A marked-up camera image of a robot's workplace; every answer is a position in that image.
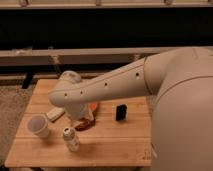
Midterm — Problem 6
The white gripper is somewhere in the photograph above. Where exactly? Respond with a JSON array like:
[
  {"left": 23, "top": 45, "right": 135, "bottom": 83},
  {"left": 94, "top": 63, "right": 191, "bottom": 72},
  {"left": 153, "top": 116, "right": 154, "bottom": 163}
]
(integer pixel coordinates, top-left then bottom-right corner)
[{"left": 64, "top": 103, "right": 94, "bottom": 121}]

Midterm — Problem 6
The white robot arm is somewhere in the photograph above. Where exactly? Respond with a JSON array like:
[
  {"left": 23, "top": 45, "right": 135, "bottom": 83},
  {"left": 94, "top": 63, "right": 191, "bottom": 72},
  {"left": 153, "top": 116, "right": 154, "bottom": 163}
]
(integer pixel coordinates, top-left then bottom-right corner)
[{"left": 49, "top": 47, "right": 213, "bottom": 171}]

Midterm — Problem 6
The white plastic bottle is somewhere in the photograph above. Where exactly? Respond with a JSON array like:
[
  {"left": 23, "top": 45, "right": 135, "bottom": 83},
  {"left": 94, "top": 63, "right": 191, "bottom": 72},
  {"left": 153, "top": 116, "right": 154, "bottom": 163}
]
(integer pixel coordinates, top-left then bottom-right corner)
[{"left": 63, "top": 127, "right": 80, "bottom": 152}]

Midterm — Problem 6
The brown snack wrapper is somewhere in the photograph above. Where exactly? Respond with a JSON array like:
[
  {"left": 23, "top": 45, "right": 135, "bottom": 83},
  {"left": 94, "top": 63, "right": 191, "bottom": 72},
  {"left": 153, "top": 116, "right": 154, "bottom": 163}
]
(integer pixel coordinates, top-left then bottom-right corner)
[{"left": 74, "top": 118, "right": 96, "bottom": 131}]

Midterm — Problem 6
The white rectangular box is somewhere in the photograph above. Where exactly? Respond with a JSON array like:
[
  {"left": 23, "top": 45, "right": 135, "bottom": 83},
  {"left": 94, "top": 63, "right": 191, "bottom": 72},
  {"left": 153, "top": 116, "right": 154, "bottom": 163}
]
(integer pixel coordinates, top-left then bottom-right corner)
[{"left": 46, "top": 107, "right": 65, "bottom": 122}]

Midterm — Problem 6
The small black box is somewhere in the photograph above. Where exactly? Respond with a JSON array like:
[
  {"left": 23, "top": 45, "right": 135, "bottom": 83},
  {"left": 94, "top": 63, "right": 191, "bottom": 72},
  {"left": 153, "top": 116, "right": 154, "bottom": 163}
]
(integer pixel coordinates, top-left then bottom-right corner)
[{"left": 116, "top": 104, "right": 127, "bottom": 121}]

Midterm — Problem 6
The white paper cup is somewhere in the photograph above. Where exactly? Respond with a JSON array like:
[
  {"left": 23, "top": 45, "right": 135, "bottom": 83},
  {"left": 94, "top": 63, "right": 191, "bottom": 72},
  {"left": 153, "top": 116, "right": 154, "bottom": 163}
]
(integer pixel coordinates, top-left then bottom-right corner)
[{"left": 27, "top": 115, "right": 50, "bottom": 138}]

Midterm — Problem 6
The wooden table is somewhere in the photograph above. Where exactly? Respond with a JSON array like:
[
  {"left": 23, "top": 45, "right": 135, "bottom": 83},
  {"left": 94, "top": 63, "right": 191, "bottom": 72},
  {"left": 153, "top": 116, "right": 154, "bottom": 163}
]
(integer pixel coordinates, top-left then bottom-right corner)
[{"left": 5, "top": 79, "right": 151, "bottom": 168}]

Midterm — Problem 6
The long grey bench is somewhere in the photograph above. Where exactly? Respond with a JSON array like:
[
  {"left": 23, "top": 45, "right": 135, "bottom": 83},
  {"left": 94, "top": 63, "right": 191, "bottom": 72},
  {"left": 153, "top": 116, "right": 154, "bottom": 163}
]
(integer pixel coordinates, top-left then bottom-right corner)
[{"left": 0, "top": 45, "right": 213, "bottom": 90}]

